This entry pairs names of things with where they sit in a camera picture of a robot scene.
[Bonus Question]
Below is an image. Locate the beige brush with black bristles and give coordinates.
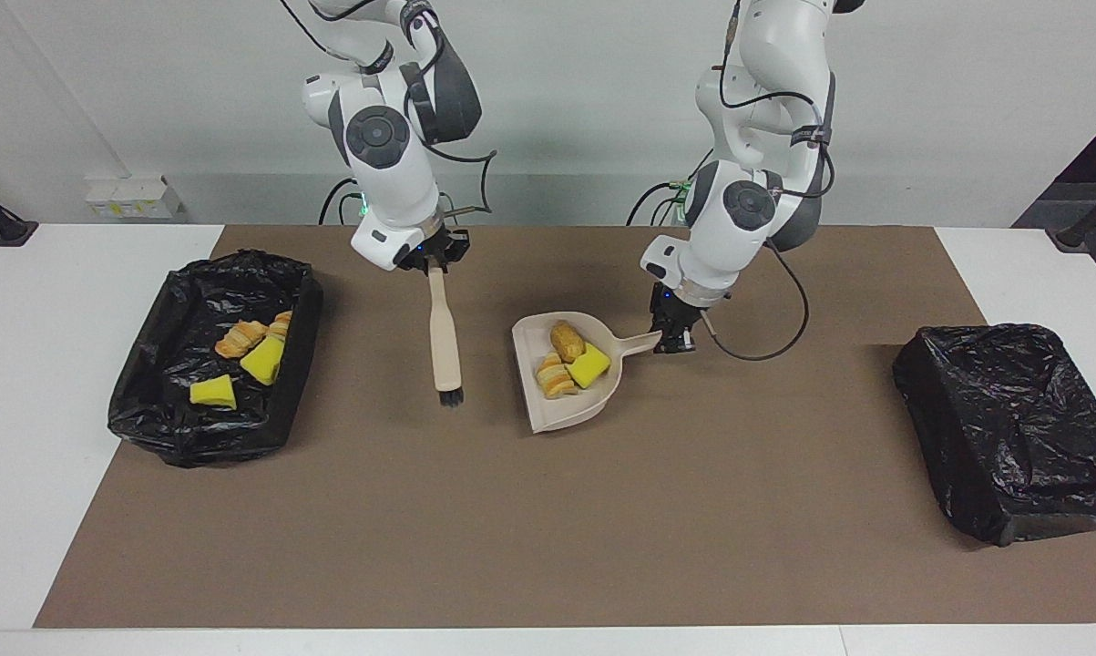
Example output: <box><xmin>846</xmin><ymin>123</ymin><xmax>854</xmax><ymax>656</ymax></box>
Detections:
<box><xmin>427</xmin><ymin>264</ymin><xmax>465</xmax><ymax>406</ymax></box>

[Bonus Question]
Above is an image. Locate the yellow sponge piece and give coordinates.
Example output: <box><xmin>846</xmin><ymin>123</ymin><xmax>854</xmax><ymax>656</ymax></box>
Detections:
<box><xmin>240</xmin><ymin>337</ymin><xmax>286</xmax><ymax>387</ymax></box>
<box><xmin>189</xmin><ymin>374</ymin><xmax>238</xmax><ymax>409</ymax></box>
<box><xmin>566</xmin><ymin>343</ymin><xmax>612</xmax><ymax>390</ymax></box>

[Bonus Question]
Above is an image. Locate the brown toy bread roll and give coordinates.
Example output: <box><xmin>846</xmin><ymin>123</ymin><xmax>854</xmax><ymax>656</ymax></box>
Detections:
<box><xmin>550</xmin><ymin>321</ymin><xmax>587</xmax><ymax>364</ymax></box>

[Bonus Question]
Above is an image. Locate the orange striped toy croissant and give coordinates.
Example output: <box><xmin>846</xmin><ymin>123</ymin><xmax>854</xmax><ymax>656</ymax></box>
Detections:
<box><xmin>536</xmin><ymin>352</ymin><xmax>579</xmax><ymax>400</ymax></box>
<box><xmin>215</xmin><ymin>319</ymin><xmax>268</xmax><ymax>359</ymax></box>

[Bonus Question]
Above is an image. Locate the beige plastic dustpan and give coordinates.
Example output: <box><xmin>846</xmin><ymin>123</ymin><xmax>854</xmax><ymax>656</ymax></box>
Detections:
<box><xmin>511</xmin><ymin>312</ymin><xmax>663</xmax><ymax>434</ymax></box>

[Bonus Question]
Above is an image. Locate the black bag lined bin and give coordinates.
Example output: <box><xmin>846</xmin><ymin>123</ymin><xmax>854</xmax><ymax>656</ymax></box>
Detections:
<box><xmin>892</xmin><ymin>323</ymin><xmax>1096</xmax><ymax>548</ymax></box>
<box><xmin>108</xmin><ymin>250</ymin><xmax>324</xmax><ymax>469</ymax></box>

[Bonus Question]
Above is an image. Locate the brown table mat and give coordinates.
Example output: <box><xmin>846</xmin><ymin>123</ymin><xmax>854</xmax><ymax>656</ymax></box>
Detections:
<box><xmin>34</xmin><ymin>225</ymin><xmax>1096</xmax><ymax>630</ymax></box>

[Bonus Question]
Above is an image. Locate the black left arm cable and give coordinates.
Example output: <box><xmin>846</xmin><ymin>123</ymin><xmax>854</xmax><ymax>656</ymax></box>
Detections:
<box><xmin>693</xmin><ymin>0</ymin><xmax>838</xmax><ymax>362</ymax></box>

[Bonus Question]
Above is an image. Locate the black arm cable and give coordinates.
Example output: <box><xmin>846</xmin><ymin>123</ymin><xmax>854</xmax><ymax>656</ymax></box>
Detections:
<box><xmin>279</xmin><ymin>0</ymin><xmax>498</xmax><ymax>220</ymax></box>
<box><xmin>693</xmin><ymin>0</ymin><xmax>838</xmax><ymax>362</ymax></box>

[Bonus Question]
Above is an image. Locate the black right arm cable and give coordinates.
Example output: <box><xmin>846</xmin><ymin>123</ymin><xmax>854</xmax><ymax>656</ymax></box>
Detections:
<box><xmin>279</xmin><ymin>0</ymin><xmax>498</xmax><ymax>220</ymax></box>

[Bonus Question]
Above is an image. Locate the black left base cable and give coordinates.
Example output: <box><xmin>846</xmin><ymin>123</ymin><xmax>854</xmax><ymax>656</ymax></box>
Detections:
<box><xmin>627</xmin><ymin>180</ymin><xmax>694</xmax><ymax>226</ymax></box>

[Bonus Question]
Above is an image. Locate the black base cable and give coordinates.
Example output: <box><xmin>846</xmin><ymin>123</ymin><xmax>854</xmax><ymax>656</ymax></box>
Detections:
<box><xmin>627</xmin><ymin>180</ymin><xmax>694</xmax><ymax>226</ymax></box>
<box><xmin>318</xmin><ymin>178</ymin><xmax>362</xmax><ymax>226</ymax></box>

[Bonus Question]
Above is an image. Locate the black right base cable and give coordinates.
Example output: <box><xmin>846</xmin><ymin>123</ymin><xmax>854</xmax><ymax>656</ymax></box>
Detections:
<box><xmin>318</xmin><ymin>178</ymin><xmax>362</xmax><ymax>226</ymax></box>

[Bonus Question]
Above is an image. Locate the white wall socket box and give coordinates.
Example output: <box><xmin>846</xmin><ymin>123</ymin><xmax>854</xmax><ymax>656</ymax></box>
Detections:
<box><xmin>86</xmin><ymin>176</ymin><xmax>182</xmax><ymax>220</ymax></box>

